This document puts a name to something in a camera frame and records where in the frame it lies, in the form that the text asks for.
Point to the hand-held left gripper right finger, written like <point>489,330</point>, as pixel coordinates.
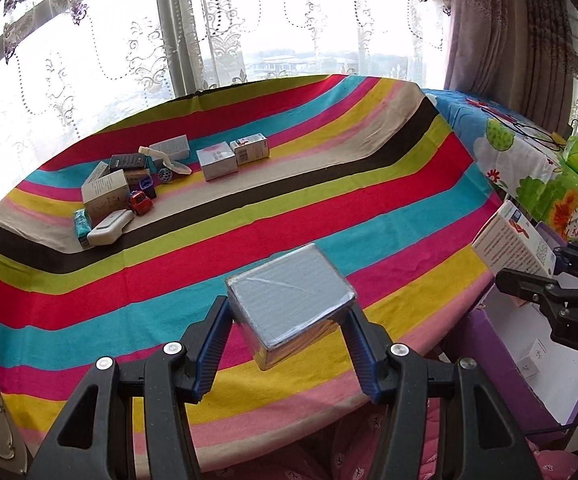
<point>365,357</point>

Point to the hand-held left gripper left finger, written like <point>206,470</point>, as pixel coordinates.
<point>213,346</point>

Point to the white box with red print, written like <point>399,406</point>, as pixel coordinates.
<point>509,245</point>

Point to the silver grey box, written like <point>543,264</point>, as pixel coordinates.
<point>289,300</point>

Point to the teal tissue packet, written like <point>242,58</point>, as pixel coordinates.
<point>83,224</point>

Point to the large white printed box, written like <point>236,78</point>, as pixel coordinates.
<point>105,192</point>

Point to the small white box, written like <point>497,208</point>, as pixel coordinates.
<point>532,357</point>

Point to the purple cardboard box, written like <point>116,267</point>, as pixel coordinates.
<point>499,360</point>

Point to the floral tablecloth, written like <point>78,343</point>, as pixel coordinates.
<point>519,170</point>

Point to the striped colourful blanket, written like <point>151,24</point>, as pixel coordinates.
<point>269,210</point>

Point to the white oblong case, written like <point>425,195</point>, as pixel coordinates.
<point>111,227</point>

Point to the red toy car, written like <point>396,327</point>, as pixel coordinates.
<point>139,203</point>

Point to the small lattice ball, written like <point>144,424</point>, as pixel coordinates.
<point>165,175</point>

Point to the dark brown box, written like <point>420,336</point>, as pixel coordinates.
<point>141,174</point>

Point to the white plastic scoop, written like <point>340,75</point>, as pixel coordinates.
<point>170,163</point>

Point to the white and orange box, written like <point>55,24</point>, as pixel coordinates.
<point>250,148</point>

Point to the black box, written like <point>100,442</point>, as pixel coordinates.
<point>128,161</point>

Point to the pale grey box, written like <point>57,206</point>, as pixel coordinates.
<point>171,147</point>

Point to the slim white box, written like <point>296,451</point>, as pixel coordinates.
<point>96,172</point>

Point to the mauve drape curtain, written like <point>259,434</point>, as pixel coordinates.
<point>494,35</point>

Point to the sheer lace curtain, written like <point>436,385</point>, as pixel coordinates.
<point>119,45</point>

